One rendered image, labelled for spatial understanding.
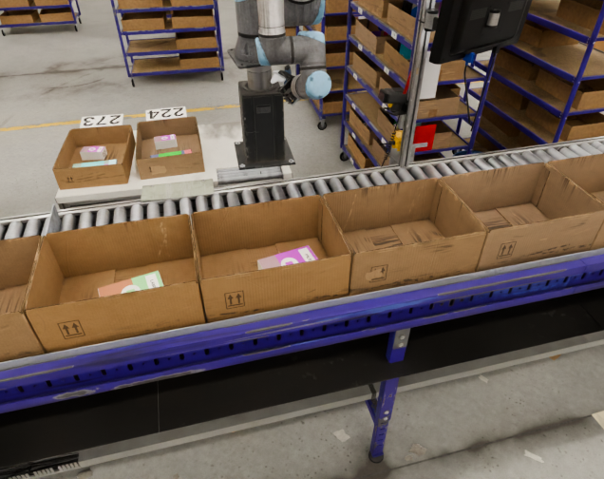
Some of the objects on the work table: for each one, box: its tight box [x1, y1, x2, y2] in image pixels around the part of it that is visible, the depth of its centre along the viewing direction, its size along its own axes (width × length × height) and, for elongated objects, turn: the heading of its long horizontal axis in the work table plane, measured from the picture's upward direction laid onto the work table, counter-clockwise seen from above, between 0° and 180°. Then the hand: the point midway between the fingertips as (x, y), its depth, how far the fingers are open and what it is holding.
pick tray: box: [136, 116, 205, 180], centre depth 221 cm, size 28×38×10 cm
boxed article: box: [80, 146, 107, 161], centre depth 220 cm, size 6×10×5 cm, turn 90°
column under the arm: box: [234, 81, 295, 170], centre depth 215 cm, size 26×26×33 cm
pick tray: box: [52, 125, 136, 190], centre depth 214 cm, size 28×38×10 cm
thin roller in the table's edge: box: [218, 172, 282, 183], centre depth 210 cm, size 2×28×2 cm, turn 101°
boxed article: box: [154, 134, 178, 150], centre depth 228 cm, size 6×10×5 cm, turn 107°
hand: (286, 85), depth 194 cm, fingers open, 14 cm apart
